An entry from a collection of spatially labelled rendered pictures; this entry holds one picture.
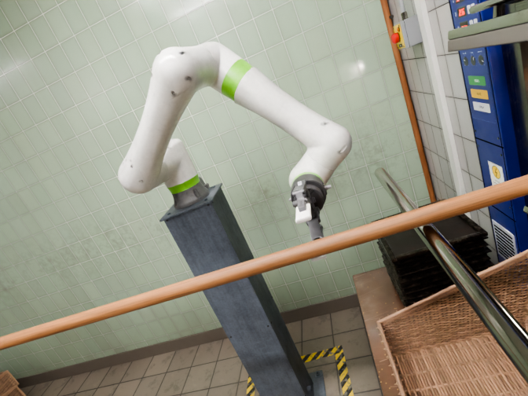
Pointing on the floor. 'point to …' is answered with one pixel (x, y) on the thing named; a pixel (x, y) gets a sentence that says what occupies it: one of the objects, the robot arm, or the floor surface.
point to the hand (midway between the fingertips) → (310, 233)
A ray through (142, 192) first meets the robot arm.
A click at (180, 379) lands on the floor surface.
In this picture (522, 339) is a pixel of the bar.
